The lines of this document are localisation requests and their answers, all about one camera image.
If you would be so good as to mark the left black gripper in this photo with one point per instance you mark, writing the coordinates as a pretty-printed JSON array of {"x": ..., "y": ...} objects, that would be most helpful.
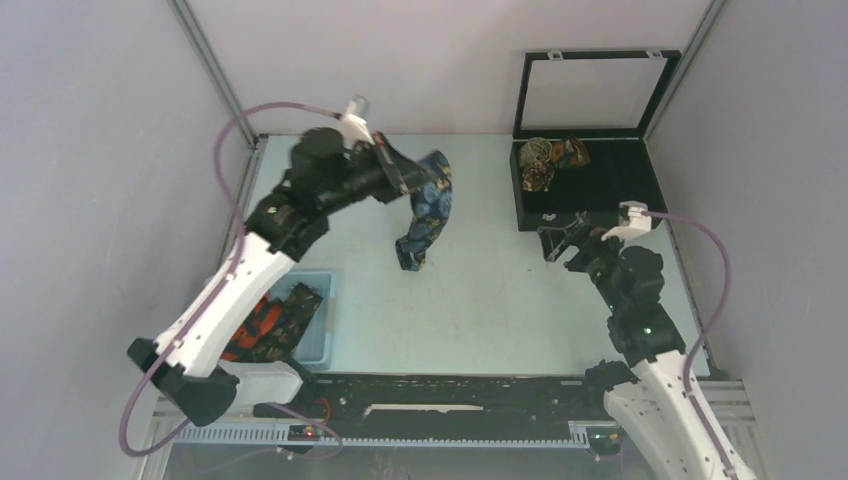
[{"x": 400, "y": 173}]

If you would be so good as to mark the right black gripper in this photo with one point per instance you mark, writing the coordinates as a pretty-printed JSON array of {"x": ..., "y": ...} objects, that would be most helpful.
[{"x": 587, "y": 242}]

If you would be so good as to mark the blue floral necktie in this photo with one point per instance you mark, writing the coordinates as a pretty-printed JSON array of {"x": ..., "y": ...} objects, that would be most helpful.
[{"x": 431, "y": 208}]

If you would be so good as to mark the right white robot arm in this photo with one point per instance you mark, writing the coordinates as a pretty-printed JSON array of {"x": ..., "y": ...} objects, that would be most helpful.
[{"x": 653, "y": 394}]

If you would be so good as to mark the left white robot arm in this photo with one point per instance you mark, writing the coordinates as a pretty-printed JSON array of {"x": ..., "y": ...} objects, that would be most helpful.
[{"x": 325, "y": 174}]

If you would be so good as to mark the orange brown rolled tie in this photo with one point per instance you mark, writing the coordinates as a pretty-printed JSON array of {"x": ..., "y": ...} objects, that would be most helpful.
[{"x": 569, "y": 153}]

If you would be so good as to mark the black display box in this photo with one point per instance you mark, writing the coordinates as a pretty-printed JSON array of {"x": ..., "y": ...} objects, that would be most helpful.
[{"x": 607, "y": 99}]

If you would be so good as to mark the green rolled tie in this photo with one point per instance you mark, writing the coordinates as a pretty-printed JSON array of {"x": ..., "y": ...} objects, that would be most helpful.
[{"x": 535, "y": 150}]

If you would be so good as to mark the dark olive patterned tie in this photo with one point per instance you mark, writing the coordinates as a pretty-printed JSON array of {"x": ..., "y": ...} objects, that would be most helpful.
[{"x": 290, "y": 319}]

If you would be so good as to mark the light blue plastic basket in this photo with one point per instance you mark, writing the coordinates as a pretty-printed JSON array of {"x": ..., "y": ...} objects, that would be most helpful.
[{"x": 314, "y": 350}]

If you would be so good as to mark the orange black striped tie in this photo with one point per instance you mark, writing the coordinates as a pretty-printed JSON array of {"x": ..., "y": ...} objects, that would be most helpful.
[{"x": 261, "y": 319}]

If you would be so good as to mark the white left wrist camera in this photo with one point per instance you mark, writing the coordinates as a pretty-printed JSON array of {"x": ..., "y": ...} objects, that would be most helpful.
[{"x": 352, "y": 122}]

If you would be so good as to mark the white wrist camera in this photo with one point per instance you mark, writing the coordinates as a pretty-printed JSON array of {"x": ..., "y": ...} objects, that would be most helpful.
[
  {"x": 633, "y": 222},
  {"x": 352, "y": 122}
]

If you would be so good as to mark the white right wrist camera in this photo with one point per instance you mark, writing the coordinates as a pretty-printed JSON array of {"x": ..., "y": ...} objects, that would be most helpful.
[{"x": 633, "y": 222}]

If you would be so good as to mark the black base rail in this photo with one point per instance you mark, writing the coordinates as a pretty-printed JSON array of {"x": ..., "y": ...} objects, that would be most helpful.
[{"x": 451, "y": 407}]

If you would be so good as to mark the grey cable duct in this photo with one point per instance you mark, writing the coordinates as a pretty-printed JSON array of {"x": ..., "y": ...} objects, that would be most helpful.
[{"x": 294, "y": 435}]

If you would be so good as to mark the aluminium frame post right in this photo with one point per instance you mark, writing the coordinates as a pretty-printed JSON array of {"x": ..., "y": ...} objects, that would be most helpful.
[{"x": 700, "y": 37}]

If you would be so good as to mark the aluminium frame post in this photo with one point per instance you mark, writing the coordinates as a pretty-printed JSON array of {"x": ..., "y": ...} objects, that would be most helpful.
[
  {"x": 700, "y": 37},
  {"x": 198, "y": 40}
]

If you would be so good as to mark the aluminium frame post left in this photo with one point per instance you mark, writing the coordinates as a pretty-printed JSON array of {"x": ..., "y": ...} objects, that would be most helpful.
[{"x": 198, "y": 40}]

